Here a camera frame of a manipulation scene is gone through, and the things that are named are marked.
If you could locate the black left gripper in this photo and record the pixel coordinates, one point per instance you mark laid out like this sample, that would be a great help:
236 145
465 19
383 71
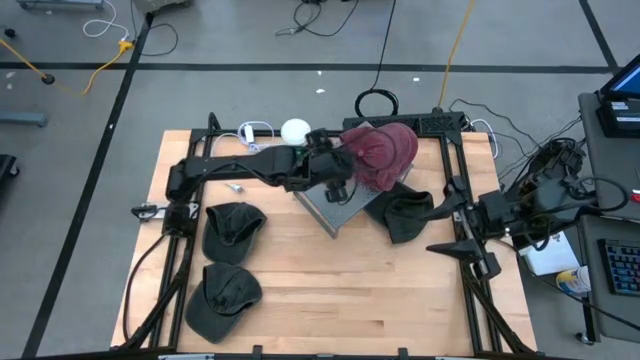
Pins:
327 165

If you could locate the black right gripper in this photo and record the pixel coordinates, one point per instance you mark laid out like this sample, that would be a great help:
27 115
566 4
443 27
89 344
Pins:
490 215

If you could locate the dark green baseball cap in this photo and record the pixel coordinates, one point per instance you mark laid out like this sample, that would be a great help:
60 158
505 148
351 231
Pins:
215 315
405 221
230 241

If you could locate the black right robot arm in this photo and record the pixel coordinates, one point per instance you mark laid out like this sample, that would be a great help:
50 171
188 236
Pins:
540 195

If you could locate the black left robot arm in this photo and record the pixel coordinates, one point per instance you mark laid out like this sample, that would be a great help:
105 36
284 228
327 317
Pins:
240 165

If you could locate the white dome lamp, metal base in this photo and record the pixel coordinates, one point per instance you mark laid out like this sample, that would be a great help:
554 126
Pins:
295 131

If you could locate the grey perforated metal box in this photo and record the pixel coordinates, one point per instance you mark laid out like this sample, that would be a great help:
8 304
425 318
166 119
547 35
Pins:
345 216

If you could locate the black desk crossbar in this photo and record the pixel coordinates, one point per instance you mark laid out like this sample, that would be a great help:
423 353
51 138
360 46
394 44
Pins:
525 243

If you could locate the small silver metal piece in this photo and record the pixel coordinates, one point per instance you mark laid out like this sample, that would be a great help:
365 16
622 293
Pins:
234 188

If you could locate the white box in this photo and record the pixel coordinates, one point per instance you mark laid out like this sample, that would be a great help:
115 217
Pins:
550 260

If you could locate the black perforated power strip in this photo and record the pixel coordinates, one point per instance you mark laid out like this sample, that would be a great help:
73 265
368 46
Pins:
442 122

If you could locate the white wipes canister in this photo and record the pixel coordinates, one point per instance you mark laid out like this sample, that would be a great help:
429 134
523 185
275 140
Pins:
572 281

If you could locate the black table clamp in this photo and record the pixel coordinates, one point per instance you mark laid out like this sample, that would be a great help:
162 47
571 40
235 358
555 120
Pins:
402 352
257 351

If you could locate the black desk leg with caster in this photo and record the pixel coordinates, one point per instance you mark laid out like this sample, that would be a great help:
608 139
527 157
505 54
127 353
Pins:
590 320

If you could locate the grey desk top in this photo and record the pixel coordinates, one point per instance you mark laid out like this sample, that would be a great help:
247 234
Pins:
615 160

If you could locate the black backlit keyboard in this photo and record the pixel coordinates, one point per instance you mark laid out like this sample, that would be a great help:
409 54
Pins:
622 267

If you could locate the small red object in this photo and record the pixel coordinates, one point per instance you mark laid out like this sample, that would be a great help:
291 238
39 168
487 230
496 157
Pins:
636 196

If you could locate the grey keyboard shelf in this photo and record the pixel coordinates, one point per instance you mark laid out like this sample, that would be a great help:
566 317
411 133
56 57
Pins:
615 315

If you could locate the black desktop device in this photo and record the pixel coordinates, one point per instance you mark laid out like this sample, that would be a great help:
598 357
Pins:
612 125

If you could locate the black floor plug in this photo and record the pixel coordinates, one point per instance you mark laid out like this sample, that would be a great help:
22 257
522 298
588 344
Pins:
48 78

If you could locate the grey floor bar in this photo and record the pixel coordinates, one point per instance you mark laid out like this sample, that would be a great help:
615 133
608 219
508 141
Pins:
22 120

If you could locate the black chair base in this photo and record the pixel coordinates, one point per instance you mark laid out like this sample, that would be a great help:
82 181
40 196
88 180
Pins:
6 172

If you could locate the small black knob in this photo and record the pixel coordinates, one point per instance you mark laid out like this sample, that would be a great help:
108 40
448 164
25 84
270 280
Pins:
9 33

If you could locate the black aluminium table frame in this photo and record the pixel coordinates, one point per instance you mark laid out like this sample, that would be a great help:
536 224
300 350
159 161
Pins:
176 330

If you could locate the grey metal floor rail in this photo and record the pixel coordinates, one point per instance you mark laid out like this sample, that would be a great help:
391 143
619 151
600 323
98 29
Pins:
60 4

